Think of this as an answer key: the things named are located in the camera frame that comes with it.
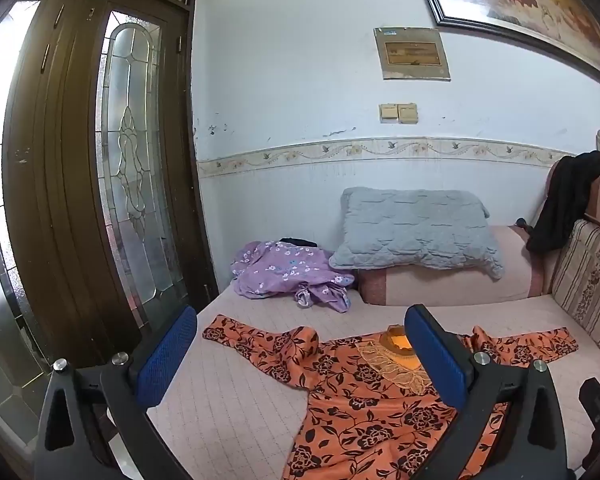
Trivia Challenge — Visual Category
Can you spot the floral wallpaper border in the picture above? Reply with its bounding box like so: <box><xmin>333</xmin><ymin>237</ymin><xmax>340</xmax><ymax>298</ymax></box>
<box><xmin>197</xmin><ymin>137</ymin><xmax>576</xmax><ymax>178</ymax></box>

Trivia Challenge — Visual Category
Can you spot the small framed wall plaque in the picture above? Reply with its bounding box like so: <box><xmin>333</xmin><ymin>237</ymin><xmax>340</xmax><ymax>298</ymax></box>
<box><xmin>374</xmin><ymin>26</ymin><xmax>452</xmax><ymax>82</ymax></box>

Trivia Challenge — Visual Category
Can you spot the grey quilted pillow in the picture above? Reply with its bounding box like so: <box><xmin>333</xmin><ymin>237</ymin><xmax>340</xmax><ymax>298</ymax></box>
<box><xmin>328</xmin><ymin>186</ymin><xmax>505</xmax><ymax>281</ymax></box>

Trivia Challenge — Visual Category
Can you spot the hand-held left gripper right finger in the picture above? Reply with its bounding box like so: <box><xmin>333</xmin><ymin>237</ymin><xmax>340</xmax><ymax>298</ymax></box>
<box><xmin>404</xmin><ymin>304</ymin><xmax>578</xmax><ymax>480</ymax></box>

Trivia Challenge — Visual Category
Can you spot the brown wooden door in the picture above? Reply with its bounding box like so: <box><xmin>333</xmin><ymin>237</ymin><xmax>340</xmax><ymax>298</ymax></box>
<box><xmin>0</xmin><ymin>0</ymin><xmax>220</xmax><ymax>461</ymax></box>

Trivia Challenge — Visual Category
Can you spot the purple floral garment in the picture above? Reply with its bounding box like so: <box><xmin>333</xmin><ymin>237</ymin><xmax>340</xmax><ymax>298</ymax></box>
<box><xmin>230</xmin><ymin>240</ymin><xmax>356</xmax><ymax>315</ymax></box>

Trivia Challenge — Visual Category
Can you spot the orange floral blouse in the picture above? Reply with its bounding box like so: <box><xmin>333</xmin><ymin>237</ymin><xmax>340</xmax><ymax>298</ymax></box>
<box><xmin>202</xmin><ymin>315</ymin><xmax>580</xmax><ymax>480</ymax></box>

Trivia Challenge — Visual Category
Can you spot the leaded glass door panel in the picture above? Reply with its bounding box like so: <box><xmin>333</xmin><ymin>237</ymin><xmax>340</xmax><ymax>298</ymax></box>
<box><xmin>96</xmin><ymin>10</ymin><xmax>188</xmax><ymax>321</ymax></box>

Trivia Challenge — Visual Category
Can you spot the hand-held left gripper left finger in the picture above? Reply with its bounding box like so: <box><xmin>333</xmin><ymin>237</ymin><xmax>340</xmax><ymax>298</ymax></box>
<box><xmin>32</xmin><ymin>305</ymin><xmax>201</xmax><ymax>480</ymax></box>

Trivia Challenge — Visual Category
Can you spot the pink quilted sofa bed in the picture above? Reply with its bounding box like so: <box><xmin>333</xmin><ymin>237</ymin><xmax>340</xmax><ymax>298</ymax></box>
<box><xmin>145</xmin><ymin>285</ymin><xmax>600</xmax><ymax>480</ymax></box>

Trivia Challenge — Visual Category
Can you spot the pink sofa armrest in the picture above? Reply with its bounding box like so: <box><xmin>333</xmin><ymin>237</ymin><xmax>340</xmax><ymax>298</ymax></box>
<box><xmin>357</xmin><ymin>224</ymin><xmax>556</xmax><ymax>307</ymax></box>

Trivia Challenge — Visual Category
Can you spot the black garment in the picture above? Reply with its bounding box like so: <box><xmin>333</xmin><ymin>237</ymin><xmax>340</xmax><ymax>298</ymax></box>
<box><xmin>525</xmin><ymin>150</ymin><xmax>600</xmax><ymax>256</ymax></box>

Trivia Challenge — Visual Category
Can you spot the striped floral sofa back cushion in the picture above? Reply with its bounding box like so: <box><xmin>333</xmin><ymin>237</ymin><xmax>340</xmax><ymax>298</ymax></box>
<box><xmin>550</xmin><ymin>217</ymin><xmax>600</xmax><ymax>356</ymax></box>

